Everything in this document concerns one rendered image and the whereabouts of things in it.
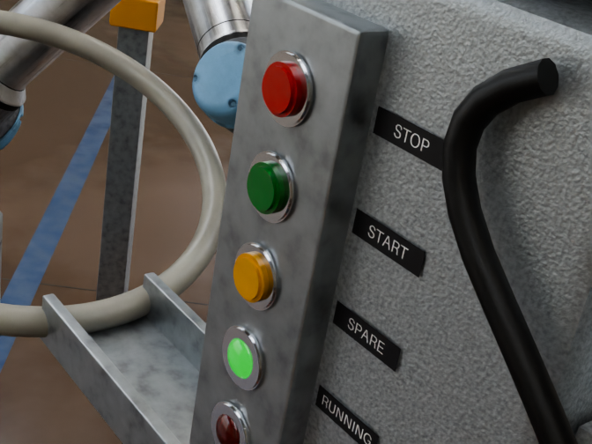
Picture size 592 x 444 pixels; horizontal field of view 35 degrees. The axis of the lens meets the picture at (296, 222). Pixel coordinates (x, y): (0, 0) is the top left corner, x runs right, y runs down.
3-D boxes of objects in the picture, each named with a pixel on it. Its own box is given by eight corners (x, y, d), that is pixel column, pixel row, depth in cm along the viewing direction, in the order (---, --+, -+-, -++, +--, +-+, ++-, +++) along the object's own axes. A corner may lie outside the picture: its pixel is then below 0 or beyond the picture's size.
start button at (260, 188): (288, 220, 46) (297, 172, 45) (271, 224, 45) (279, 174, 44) (257, 198, 48) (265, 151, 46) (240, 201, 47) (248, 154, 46)
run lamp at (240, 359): (263, 384, 50) (270, 347, 49) (242, 390, 50) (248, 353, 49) (239, 360, 52) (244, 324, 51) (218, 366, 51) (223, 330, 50)
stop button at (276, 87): (306, 123, 44) (314, 70, 43) (288, 126, 43) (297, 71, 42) (273, 104, 45) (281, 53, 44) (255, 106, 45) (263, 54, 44)
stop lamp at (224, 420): (250, 457, 53) (256, 424, 52) (230, 465, 52) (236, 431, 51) (226, 432, 54) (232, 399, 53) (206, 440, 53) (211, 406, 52)
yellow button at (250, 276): (272, 308, 48) (280, 264, 47) (256, 313, 47) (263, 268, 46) (244, 284, 50) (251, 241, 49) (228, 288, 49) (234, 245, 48)
